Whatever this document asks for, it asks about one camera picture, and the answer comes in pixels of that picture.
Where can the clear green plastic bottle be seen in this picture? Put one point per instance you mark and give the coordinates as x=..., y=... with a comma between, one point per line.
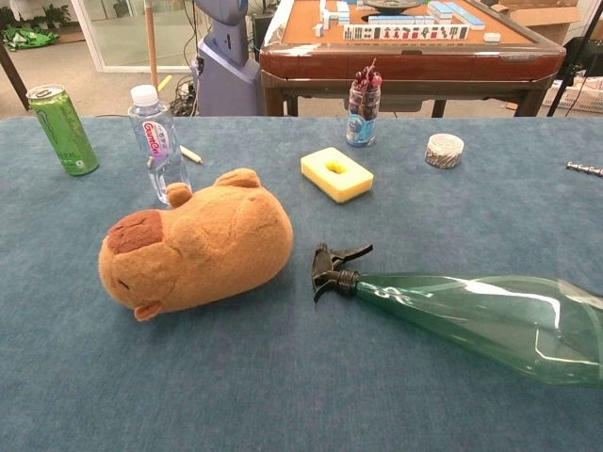
x=471, y=320

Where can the clear plastic water bottle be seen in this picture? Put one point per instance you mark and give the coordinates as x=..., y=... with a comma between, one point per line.
x=155, y=141

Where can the yellow sponge with hole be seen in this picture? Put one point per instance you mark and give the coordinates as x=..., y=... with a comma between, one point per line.
x=320, y=179

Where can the brown capybara plush toy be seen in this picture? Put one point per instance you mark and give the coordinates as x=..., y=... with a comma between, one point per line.
x=212, y=245

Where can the small jar with red sticks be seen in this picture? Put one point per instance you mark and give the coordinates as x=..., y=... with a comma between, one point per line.
x=362, y=123

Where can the round metal tin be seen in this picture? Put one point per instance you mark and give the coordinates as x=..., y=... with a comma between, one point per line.
x=444, y=153

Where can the blue table cloth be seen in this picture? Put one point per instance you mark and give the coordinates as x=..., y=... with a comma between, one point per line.
x=282, y=400

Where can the brown mahjong table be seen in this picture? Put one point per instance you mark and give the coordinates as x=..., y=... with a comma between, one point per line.
x=400, y=60

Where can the face-up mahjong tile row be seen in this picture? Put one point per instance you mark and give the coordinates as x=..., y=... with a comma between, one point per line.
x=405, y=32

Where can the wooden pole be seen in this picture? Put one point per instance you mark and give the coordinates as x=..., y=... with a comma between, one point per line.
x=151, y=42

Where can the dark round dish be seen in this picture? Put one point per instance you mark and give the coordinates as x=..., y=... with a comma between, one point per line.
x=393, y=4

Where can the green drink can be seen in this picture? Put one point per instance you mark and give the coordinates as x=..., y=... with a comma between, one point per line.
x=63, y=136

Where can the long blue-backed mahjong tile stack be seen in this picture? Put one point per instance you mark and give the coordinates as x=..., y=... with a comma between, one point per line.
x=454, y=14

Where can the single white mahjong tile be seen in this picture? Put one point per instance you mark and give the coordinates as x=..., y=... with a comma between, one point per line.
x=492, y=38

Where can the white plastic basket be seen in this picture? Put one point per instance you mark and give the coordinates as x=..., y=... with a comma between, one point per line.
x=584, y=96

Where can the cardboard box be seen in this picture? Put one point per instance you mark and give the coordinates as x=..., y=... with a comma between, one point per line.
x=542, y=23

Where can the potted green plant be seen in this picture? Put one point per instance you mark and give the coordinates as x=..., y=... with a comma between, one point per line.
x=52, y=14

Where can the green bag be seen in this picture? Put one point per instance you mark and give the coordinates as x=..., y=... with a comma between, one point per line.
x=28, y=37

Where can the black tripod stand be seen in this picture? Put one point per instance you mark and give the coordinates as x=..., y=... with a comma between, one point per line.
x=583, y=28

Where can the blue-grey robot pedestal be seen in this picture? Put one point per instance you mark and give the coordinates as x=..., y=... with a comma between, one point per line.
x=226, y=80

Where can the white glass partition frame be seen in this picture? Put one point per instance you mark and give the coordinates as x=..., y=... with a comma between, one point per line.
x=101, y=66

